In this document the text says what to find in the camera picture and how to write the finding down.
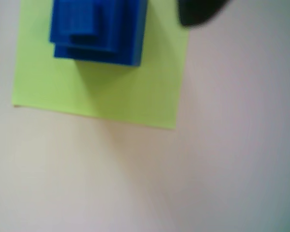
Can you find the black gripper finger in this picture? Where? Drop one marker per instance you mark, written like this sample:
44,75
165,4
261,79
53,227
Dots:
198,12

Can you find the green paper square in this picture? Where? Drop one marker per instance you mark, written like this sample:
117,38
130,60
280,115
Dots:
135,96

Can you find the tiny blue cube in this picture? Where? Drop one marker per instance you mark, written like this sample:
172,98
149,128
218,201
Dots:
83,21

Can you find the small blue cube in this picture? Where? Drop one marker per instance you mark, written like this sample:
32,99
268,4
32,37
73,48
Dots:
106,29

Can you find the medium blue cube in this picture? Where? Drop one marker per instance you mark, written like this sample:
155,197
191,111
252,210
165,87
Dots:
133,36

